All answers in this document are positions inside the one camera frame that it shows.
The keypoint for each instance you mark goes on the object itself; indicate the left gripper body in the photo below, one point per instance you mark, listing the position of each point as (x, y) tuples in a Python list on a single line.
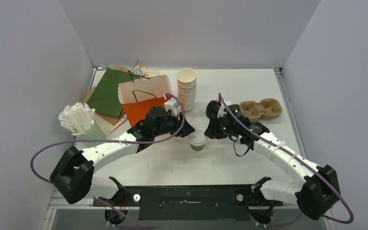
[(173, 124)]

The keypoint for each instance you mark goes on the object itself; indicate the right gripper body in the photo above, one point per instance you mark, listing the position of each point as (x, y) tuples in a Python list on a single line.
[(214, 127)]

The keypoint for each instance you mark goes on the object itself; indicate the white plastic lid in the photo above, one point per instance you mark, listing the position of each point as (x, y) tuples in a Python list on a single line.
[(197, 138)]

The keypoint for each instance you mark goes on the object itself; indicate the orange paper bag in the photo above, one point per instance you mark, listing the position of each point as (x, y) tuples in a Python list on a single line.
[(139, 96)]

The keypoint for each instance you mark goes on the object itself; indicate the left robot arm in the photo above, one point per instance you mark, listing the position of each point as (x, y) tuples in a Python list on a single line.
[(73, 176)]

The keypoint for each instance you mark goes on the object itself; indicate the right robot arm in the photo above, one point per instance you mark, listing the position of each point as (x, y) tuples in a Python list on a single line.
[(313, 188)]

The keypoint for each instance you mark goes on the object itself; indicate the stack of paper cups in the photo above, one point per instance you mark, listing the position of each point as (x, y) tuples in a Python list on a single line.
[(186, 86)]

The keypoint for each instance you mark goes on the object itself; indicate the stack of pulp cup carriers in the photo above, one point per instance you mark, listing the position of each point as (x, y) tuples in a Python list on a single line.
[(267, 109)]

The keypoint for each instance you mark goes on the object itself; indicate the brown paper bags stack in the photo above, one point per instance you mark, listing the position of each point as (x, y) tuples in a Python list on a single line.
[(107, 122)]

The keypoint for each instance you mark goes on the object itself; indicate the green paper bag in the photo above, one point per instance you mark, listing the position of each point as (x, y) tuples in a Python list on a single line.
[(105, 99)]

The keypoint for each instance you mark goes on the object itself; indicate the green cup holder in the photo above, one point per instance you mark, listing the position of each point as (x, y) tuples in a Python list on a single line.
[(94, 132)]

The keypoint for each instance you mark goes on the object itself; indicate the white wrapped straws bundle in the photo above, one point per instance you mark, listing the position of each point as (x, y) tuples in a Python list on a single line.
[(78, 119)]

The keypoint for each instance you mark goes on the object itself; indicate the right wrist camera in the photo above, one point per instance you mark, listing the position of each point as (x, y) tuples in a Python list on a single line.
[(222, 110)]

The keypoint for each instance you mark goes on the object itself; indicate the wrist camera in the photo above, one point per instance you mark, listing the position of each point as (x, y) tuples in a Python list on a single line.
[(173, 106), (222, 110)]

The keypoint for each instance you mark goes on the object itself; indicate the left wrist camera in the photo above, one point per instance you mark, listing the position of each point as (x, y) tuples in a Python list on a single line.
[(173, 106)]

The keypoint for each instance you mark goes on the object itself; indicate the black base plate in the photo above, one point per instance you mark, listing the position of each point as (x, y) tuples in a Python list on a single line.
[(207, 202)]

